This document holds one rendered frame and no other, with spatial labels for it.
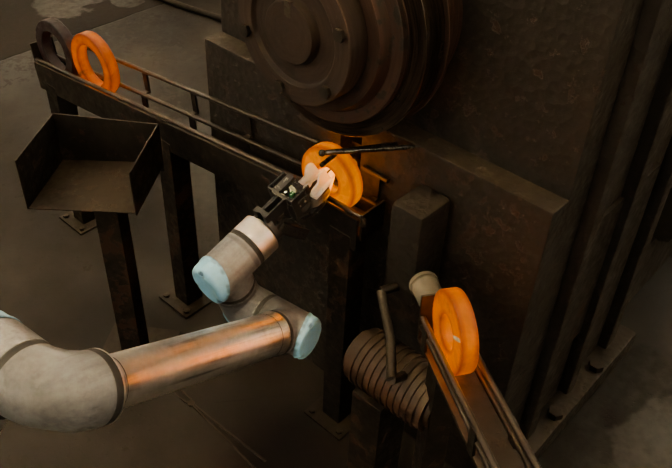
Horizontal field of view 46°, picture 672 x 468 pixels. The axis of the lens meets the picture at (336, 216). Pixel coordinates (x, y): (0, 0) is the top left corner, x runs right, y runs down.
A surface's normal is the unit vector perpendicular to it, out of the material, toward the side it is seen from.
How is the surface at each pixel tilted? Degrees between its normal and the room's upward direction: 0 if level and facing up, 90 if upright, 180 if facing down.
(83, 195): 5
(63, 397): 52
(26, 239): 1
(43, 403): 57
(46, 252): 1
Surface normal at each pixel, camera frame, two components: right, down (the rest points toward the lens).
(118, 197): -0.05, -0.79
